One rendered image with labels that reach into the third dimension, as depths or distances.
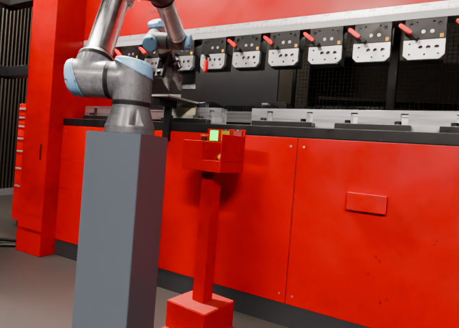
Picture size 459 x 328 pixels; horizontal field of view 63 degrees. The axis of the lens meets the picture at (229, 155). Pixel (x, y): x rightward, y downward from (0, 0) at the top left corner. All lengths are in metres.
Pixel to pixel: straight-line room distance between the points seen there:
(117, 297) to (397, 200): 1.06
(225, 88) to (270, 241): 1.25
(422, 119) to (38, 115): 2.16
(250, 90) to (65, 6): 1.28
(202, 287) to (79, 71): 0.95
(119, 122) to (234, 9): 1.13
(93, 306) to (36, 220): 1.50
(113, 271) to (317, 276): 0.88
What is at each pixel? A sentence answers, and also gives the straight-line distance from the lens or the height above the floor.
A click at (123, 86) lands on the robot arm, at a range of 1.17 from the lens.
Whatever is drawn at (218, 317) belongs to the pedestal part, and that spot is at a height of 0.08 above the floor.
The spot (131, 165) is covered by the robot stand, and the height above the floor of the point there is 0.68.
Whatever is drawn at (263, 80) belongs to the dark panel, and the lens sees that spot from 2.50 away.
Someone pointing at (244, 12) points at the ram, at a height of 1.45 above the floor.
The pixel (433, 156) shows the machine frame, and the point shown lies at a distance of 1.58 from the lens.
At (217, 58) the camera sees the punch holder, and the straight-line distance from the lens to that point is 2.05.
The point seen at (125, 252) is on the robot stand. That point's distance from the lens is 1.14.
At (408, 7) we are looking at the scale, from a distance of 1.81.
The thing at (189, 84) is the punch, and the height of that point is 1.10.
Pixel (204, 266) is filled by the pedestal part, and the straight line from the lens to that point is 1.60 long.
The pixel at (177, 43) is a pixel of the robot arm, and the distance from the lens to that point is 1.75.
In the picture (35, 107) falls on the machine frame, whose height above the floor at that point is 0.93.
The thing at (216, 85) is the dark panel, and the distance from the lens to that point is 2.67.
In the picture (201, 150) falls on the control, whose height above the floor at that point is 0.74.
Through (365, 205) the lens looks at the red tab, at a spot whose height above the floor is 0.58.
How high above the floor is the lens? 0.75
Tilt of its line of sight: 1 degrees down
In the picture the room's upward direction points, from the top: 5 degrees clockwise
